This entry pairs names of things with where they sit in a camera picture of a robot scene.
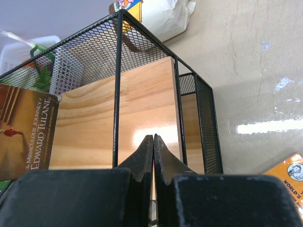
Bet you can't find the wood and wire shelf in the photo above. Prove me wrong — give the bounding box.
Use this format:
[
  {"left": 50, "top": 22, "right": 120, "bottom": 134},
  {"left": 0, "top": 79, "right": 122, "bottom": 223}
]
[{"left": 0, "top": 9, "right": 223, "bottom": 175}]

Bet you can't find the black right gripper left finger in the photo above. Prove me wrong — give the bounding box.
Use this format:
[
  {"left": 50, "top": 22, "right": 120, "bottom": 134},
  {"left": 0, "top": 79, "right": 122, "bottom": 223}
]
[{"left": 0, "top": 135, "right": 153, "bottom": 227}]

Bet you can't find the orange back cover book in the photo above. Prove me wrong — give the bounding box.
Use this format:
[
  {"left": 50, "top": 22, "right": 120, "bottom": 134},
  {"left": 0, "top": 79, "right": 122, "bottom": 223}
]
[{"left": 264, "top": 153, "right": 303, "bottom": 219}]

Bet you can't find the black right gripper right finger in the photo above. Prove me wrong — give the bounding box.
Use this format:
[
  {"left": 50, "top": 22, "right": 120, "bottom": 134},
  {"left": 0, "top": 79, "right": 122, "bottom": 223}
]
[{"left": 153, "top": 135, "right": 303, "bottom": 227}]

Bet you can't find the dark brown cover book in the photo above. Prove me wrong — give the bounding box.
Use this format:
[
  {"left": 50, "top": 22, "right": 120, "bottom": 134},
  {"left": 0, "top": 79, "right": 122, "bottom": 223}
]
[{"left": 0, "top": 84, "right": 61, "bottom": 181}]

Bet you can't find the white plastic basket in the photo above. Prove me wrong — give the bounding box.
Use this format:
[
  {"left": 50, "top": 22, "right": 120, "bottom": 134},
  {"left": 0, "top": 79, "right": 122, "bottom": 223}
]
[{"left": 0, "top": 35, "right": 84, "bottom": 95}]

